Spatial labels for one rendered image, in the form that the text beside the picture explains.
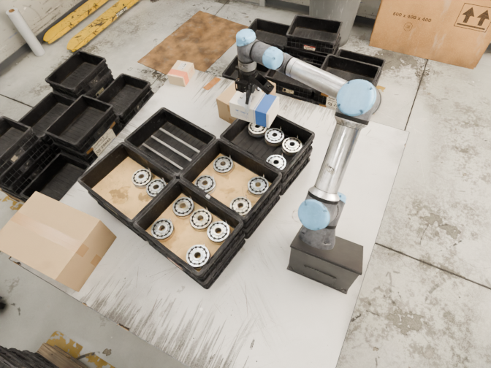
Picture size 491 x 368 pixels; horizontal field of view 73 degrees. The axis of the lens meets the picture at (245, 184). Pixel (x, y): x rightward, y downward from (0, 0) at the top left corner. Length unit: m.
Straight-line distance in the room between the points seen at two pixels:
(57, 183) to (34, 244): 1.08
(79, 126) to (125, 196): 1.08
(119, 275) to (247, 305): 0.62
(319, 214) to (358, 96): 0.41
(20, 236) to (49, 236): 0.14
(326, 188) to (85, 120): 2.00
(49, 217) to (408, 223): 2.24
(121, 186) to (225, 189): 0.53
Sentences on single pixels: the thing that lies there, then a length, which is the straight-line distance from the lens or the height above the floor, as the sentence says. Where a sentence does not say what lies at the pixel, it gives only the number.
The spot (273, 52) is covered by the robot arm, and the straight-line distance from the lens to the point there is 1.30.
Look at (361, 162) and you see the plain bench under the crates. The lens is 1.93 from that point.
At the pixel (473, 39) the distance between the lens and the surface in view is 3.90.
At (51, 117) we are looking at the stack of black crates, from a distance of 3.09.
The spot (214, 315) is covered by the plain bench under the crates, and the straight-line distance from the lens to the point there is 1.56.
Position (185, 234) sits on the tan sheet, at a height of 0.83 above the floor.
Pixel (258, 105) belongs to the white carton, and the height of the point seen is 1.14.
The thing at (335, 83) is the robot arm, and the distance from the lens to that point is 1.32.
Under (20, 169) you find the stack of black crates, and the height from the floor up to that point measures 0.42.
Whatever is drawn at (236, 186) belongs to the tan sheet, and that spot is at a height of 0.83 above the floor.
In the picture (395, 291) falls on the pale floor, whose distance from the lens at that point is 2.42.
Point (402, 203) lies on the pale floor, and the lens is 2.71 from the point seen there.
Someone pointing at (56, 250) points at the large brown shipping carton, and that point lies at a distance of 1.68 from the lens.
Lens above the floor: 2.21
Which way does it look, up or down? 57 degrees down
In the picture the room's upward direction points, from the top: 7 degrees counter-clockwise
